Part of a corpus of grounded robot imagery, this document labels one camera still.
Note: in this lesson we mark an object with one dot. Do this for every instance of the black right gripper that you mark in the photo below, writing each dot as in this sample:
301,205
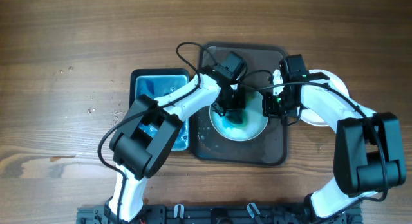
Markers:
270,110

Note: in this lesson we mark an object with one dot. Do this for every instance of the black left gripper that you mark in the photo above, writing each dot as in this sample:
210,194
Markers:
240,103

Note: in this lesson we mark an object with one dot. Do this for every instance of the green yellow sponge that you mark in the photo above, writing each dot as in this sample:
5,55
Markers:
237,118

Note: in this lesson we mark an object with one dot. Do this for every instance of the white plate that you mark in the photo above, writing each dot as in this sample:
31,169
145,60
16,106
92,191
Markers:
256,121
312,118

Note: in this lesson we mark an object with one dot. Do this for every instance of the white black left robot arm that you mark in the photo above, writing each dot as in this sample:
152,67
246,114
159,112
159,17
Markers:
142,142

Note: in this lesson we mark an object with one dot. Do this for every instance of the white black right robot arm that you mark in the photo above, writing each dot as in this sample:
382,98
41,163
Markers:
368,156

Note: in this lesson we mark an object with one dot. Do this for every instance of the dark brown serving tray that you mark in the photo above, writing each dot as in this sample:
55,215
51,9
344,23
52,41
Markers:
271,147

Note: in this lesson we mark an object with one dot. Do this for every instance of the black basin with blue water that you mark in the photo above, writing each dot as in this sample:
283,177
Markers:
157,83

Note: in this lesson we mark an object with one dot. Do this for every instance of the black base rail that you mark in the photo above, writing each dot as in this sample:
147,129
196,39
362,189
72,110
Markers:
252,213

